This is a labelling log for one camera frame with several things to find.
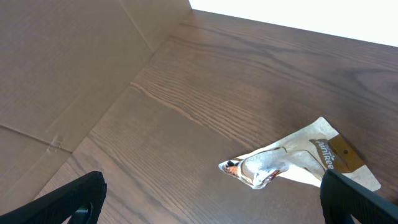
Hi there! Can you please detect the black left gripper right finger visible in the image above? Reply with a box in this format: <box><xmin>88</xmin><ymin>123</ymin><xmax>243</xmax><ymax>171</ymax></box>
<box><xmin>320</xmin><ymin>169</ymin><xmax>397</xmax><ymax>224</ymax></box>

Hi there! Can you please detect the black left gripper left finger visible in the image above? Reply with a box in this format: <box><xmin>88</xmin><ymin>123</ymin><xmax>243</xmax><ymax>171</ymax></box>
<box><xmin>1</xmin><ymin>171</ymin><xmax>107</xmax><ymax>224</ymax></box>

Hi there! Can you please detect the beige snack pouch upper left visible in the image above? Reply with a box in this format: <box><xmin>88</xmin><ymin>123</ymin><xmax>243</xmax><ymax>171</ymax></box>
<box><xmin>218</xmin><ymin>117</ymin><xmax>381</xmax><ymax>192</ymax></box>

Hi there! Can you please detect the brown cardboard panel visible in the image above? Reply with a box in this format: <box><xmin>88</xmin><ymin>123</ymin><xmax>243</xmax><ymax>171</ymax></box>
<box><xmin>1</xmin><ymin>0</ymin><xmax>191</xmax><ymax>213</ymax></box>

